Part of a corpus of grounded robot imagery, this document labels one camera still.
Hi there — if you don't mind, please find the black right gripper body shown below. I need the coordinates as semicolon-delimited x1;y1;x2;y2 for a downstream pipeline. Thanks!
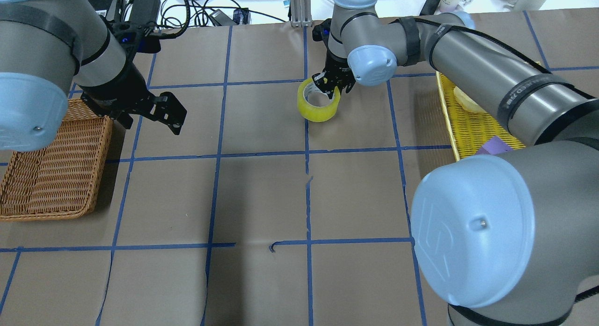
313;55;356;93

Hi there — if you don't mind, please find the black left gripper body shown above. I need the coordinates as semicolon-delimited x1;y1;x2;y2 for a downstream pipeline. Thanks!
81;59;155;129

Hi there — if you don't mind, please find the yellow tape roll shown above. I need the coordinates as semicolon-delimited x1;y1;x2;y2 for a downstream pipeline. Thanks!
297;79;341;122

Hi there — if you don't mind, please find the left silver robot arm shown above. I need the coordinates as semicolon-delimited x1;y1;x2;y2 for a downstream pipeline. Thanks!
0;0;187;152

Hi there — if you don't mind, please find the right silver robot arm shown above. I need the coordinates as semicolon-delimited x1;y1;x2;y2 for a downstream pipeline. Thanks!
312;0;598;326

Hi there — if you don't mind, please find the brown wicker basket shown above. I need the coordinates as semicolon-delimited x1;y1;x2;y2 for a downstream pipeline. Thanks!
0;99;113;222

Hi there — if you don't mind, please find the black power adapter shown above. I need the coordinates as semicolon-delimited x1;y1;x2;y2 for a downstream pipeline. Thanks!
419;0;441;15

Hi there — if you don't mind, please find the yellow toy banana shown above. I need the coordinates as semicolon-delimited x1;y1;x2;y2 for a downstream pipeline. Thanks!
453;87;487;114

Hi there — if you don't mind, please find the yellow plastic basket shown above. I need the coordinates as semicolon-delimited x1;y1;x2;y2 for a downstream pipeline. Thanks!
436;72;526;160

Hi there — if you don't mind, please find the purple cube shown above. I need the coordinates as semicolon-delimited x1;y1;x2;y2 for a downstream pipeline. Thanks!
475;136;514;155

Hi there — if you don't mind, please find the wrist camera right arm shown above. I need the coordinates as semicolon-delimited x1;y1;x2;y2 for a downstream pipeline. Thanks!
312;18;332;43

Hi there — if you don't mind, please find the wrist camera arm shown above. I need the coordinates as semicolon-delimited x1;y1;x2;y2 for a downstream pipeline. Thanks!
312;18;332;43
110;22;162;60

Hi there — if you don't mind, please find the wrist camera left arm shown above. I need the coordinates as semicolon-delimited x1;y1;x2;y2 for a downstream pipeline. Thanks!
110;22;162;60

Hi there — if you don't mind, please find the aluminium frame post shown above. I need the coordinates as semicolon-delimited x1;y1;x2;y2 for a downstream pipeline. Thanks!
289;0;313;28

